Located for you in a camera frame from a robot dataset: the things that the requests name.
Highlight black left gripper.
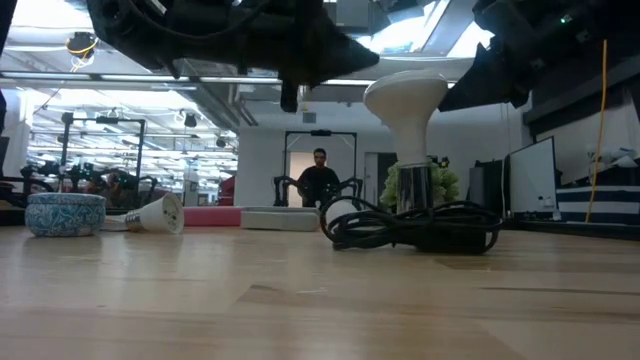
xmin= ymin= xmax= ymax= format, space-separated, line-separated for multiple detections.
xmin=199 ymin=0 xmax=381 ymax=114

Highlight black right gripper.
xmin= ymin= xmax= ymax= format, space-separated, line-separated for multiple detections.
xmin=438 ymin=0 xmax=616 ymax=114

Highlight black power cord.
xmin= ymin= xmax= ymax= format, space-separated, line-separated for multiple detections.
xmin=318 ymin=195 xmax=505 ymax=256

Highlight white board panel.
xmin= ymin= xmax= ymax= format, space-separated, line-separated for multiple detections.
xmin=508 ymin=135 xmax=559 ymax=217

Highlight artificial green potted plant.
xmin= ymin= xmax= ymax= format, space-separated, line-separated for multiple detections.
xmin=379 ymin=160 xmax=461 ymax=209

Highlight person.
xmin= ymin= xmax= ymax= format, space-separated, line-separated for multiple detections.
xmin=296 ymin=147 xmax=343 ymax=209

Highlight navy white striped box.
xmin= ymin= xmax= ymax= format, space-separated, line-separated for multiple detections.
xmin=555 ymin=166 xmax=640 ymax=227

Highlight grey stapler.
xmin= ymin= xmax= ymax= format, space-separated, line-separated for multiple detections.
xmin=240 ymin=206 xmax=322 ymax=233

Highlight pink stapler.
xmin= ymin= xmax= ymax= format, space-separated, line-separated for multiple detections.
xmin=181 ymin=205 xmax=247 ymax=228

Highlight small white spotlight bulb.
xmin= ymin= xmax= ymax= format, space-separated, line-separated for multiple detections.
xmin=123 ymin=191 xmax=186 ymax=235

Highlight blue patterned bowl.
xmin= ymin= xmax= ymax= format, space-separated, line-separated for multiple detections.
xmin=24 ymin=192 xmax=108 ymax=238

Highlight black gantry frame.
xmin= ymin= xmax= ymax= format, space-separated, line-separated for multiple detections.
xmin=283 ymin=129 xmax=359 ymax=209

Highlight dark grey cylinder post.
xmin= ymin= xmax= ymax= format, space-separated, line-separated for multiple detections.
xmin=468 ymin=159 xmax=507 ymax=219

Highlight yellow cable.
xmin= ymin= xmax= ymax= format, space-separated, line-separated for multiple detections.
xmin=584 ymin=38 xmax=609 ymax=225

